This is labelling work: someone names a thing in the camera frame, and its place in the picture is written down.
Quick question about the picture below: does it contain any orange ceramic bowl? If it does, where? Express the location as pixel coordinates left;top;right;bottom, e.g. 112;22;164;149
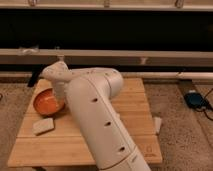
33;88;65;116

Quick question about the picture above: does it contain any white object beside table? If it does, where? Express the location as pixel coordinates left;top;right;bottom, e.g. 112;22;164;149
153;117;162;135

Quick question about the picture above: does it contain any beige rectangular sponge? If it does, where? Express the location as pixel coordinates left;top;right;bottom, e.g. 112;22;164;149
33;118;54;135

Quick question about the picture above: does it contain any black cable on floor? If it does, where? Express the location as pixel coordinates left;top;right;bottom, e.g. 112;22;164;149
194;87;213;122

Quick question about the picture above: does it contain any black table leg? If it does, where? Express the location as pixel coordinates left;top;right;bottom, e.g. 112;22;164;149
27;66;43;87

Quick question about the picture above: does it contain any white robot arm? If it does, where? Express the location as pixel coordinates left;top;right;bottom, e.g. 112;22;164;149
42;61;151;171

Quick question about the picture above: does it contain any blue device on floor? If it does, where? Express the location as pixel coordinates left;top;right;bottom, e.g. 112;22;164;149
184;92;205;109

